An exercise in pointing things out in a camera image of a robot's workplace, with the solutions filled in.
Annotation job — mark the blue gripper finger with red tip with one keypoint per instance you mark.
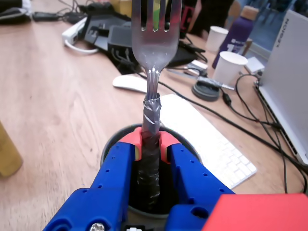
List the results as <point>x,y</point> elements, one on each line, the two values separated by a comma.
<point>192,180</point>
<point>108,192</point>

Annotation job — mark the tall gray glass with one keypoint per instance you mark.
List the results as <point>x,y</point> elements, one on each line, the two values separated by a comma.
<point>168,190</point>

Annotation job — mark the white keyboard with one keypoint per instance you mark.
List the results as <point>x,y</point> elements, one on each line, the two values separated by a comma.
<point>216,149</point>

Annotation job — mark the dark tape roll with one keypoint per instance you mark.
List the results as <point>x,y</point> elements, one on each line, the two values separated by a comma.
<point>204,93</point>

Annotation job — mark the yellow Red Bull can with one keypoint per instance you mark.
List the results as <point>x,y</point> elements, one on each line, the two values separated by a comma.
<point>9,156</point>

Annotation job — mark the white computer mouse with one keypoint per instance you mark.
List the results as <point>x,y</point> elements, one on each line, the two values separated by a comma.
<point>130,83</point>

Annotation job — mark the white paper cup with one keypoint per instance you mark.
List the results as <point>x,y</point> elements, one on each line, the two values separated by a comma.
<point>228,69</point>
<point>215,39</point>

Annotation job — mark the black slim box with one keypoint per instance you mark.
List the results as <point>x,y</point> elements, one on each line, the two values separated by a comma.
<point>185,54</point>

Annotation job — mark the white charger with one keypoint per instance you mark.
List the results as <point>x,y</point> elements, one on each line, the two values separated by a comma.
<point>253,65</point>

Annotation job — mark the white Legion laptop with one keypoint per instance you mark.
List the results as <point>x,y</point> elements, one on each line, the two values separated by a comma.
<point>284,72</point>

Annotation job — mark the black docking box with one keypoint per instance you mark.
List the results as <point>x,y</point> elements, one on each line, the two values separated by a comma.
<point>120,41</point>

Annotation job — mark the purple water bottle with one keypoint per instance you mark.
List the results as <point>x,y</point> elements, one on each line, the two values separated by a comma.
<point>239,31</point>

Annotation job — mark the black and red bottle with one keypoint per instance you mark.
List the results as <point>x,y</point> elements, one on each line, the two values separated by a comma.
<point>190,16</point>

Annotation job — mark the black flat device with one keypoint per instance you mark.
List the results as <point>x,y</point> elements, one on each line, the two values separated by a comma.
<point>101,29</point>

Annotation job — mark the white power strip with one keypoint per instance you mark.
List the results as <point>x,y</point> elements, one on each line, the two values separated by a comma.
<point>72,32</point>

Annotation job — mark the person in black clothes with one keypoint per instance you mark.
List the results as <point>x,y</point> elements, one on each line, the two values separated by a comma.
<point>211,12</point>

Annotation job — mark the yellow cardboard box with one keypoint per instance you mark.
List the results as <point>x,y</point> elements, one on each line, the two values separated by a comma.
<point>122,7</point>

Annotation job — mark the red wrist camera mount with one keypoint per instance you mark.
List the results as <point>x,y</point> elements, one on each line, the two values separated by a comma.
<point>260,214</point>

